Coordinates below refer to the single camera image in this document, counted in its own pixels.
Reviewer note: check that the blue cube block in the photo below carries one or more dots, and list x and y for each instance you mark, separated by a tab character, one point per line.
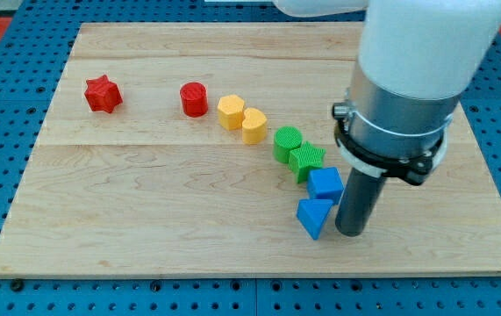
325	184

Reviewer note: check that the red star block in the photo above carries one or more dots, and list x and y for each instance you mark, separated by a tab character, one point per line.
102	94

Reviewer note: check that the green star block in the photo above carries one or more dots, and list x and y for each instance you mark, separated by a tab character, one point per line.
304	159

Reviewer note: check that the yellow heart block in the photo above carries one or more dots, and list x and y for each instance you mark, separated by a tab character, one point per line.
254	126

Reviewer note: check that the green cylinder block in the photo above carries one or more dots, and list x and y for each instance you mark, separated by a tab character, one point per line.
286	139

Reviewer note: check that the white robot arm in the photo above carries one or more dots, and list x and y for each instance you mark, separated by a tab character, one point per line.
415	58

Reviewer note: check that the red cylinder block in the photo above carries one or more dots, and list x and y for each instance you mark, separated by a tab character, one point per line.
194	99

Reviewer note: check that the dark grey cylindrical pointer tool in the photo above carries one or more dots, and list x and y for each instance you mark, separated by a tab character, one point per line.
358	201

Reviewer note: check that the yellow hexagon block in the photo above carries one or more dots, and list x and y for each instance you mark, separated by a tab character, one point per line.
230	112

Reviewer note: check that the blue triangle block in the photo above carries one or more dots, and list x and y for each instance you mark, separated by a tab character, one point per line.
312	214

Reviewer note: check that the light wooden board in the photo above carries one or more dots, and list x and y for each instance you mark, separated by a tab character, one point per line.
146	192

